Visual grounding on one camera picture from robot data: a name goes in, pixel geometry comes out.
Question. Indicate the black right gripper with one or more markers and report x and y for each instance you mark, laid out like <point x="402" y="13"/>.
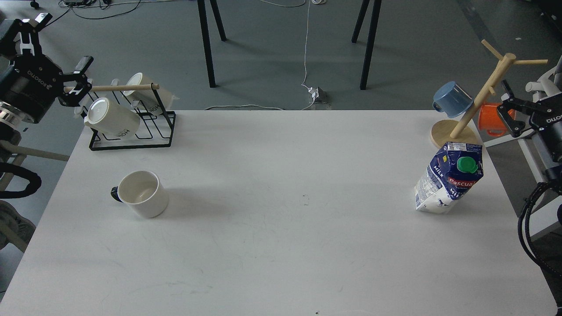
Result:
<point x="548" y="124"/>

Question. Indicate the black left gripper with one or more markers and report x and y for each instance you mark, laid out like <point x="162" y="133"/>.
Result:
<point x="33" y="81"/>

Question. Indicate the blue white milk carton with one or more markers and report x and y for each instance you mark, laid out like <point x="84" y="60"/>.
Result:
<point x="453" y="170"/>

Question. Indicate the white mug black handle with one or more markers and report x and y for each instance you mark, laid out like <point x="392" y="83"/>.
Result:
<point x="143" y="192"/>

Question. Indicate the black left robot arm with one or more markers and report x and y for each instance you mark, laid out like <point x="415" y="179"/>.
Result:
<point x="12" y="117"/>

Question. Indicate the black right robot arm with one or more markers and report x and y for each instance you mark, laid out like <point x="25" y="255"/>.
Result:
<point x="541" y="213"/>

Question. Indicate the orange mug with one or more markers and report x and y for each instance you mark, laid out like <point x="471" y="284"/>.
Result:
<point x="490" y="121"/>

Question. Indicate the blue mug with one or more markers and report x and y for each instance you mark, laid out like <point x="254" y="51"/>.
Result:
<point x="452" y="100"/>

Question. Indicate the wooden mug tree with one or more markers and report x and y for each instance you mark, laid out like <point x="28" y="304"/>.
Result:
<point x="458" y="131"/>

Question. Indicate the white mug on rack front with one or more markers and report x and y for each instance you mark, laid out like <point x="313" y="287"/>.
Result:
<point x="112" y="119"/>

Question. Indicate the white mug on rack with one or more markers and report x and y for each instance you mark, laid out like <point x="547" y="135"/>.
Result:
<point x="147" y="97"/>
<point x="112" y="119"/>

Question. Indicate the white office chair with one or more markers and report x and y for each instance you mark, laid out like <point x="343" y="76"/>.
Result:
<point x="543" y="168"/>

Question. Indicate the white mug on rack rear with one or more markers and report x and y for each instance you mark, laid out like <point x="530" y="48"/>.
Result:
<point x="147" y="97"/>

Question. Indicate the black table legs left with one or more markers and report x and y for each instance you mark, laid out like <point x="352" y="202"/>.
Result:
<point x="203" y="21"/>

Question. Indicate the black table legs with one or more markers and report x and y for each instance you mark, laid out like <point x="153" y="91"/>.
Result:
<point x="203" y="21"/>
<point x="372" y="31"/>

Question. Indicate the black table legs right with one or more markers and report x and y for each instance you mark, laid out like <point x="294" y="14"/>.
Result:
<point x="372" y="31"/>

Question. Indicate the grey power adapter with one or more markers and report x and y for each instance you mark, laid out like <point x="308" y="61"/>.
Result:
<point x="318" y="96"/>

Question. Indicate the black wire mug rack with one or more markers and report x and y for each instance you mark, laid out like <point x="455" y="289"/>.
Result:
<point x="155" y="131"/>

